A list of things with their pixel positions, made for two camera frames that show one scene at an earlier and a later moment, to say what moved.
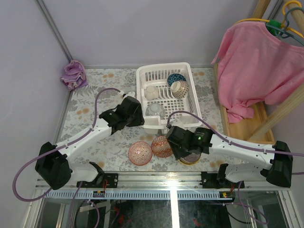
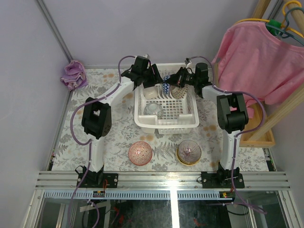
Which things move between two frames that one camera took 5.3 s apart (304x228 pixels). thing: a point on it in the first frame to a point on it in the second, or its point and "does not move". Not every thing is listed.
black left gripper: [134, 111] to [152, 76]
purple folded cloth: [75, 77] does not move
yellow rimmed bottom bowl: [188, 164] does not move
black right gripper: [177, 153] to [177, 79]
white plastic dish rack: [167, 93] does not move
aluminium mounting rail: [189, 181] does not move
